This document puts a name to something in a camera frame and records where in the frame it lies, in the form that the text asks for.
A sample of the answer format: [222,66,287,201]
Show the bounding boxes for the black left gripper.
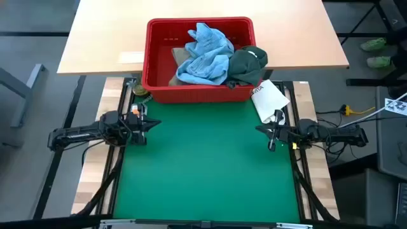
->
[124,103,162,146]

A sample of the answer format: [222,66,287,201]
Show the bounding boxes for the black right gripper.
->
[255,109,300,153]

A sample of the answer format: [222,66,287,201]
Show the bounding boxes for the dark green sweatshirt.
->
[226,45,269,89]

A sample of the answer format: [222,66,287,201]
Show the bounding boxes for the light blue denim jeans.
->
[176,22,235,86]

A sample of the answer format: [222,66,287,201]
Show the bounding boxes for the red plastic laundry bin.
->
[141,16,263,104]

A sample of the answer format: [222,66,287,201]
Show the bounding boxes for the orange and white box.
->
[130,103,149,118]

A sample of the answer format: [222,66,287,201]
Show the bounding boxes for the small pineapple plant ornament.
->
[128,79,153,104]

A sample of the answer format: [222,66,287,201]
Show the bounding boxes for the green table mat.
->
[113,95,301,223]

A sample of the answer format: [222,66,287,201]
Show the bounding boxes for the white paper label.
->
[117,51,146,64]

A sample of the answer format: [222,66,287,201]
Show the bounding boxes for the tan folded garment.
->
[168,46,191,87]

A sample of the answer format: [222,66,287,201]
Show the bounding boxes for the light wooden table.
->
[56,0,350,76]

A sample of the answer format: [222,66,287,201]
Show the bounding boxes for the dark grey box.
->
[330,167,400,227]

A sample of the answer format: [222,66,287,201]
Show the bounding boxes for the grey cabinet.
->
[376,85,407,182]

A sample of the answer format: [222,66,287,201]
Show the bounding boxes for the white logo sign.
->
[383,97,407,117]

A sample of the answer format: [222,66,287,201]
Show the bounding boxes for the green shoe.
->
[366,55,392,69]
[359,37,387,53]

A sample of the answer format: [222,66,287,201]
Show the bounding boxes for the grey metal table leg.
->
[0,63,48,128]

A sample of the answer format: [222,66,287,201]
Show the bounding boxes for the person's leg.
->
[385,31,407,73]

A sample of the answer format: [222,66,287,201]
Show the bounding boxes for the black cable with yellow tag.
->
[286,136,319,152]

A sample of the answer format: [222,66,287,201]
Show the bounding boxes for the black cable bundle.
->
[314,109,362,165]

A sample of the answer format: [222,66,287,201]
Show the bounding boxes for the black base cable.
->
[81,139,108,168]

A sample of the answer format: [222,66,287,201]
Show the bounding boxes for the light grey cable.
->
[337,92,407,128]

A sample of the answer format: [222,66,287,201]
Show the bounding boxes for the black desk frame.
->
[322,0,407,87]

